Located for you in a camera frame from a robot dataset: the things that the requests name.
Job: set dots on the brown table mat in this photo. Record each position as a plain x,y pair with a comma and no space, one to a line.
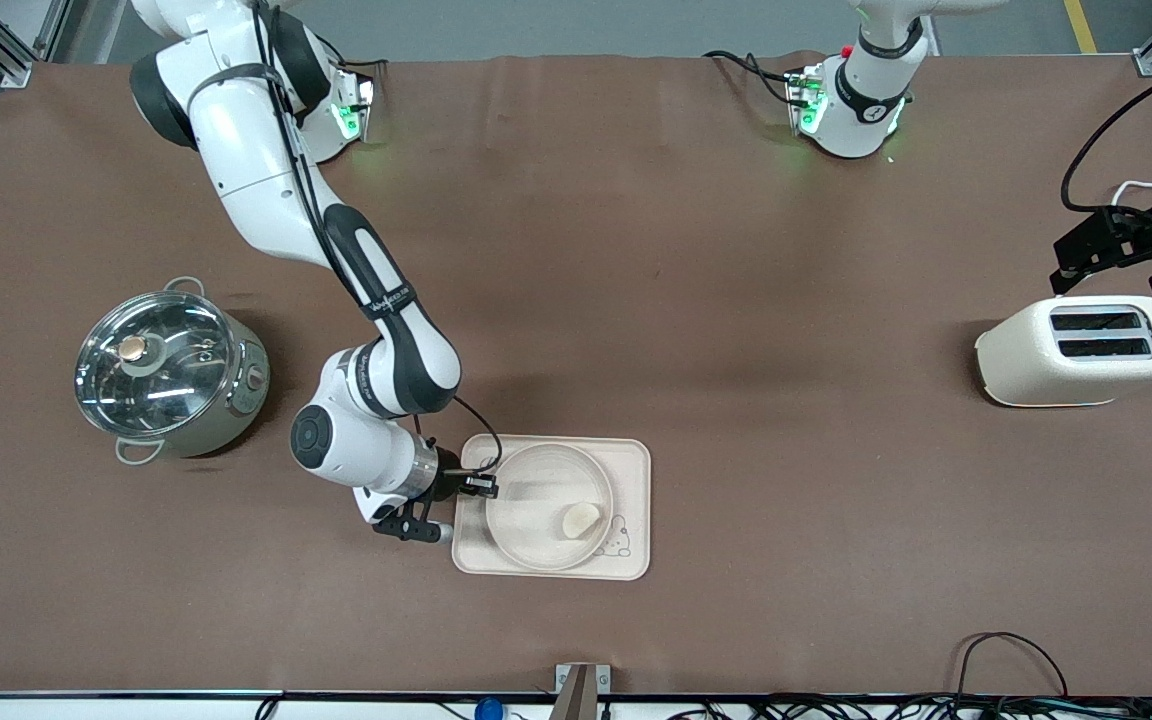
736,300

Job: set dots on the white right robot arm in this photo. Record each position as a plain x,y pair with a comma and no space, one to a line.
256,170

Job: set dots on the steel electric cooking pot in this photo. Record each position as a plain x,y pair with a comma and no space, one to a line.
246,385

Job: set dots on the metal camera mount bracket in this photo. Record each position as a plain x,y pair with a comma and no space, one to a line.
576,690

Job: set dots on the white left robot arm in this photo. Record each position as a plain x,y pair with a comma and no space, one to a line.
866,100

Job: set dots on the glass pot lid with knob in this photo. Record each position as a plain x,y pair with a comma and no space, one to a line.
161,370

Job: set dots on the beige round plate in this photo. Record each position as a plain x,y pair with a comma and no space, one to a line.
536,500

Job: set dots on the blue round object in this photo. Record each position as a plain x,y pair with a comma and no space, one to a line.
488,710

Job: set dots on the cream two-slot toaster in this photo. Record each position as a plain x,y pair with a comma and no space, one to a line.
1021,360

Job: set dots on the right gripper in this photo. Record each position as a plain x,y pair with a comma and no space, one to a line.
450,479

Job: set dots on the beige rabbit print tray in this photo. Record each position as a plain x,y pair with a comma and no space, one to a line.
636,470

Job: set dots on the pale steamed bun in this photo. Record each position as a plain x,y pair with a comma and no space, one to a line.
581,520

